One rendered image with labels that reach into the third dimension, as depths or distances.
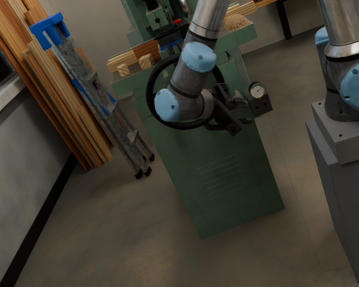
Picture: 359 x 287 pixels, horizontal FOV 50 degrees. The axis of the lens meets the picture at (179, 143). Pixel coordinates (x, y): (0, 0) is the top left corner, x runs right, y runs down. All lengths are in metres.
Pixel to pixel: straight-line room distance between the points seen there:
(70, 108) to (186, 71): 2.05
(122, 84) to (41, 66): 1.43
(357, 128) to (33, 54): 2.25
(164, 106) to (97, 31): 3.18
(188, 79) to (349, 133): 0.50
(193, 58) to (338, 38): 0.35
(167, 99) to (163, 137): 0.63
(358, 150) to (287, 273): 0.68
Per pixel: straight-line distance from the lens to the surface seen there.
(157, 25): 1.64
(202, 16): 1.12
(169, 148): 1.69
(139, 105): 1.60
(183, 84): 1.03
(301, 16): 4.16
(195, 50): 1.02
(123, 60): 1.71
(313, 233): 1.84
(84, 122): 3.01
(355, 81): 1.02
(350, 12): 1.00
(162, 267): 1.97
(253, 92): 1.58
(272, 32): 4.14
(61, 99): 3.00
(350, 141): 1.21
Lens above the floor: 1.30
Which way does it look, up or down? 27 degrees down
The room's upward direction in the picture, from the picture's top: 25 degrees counter-clockwise
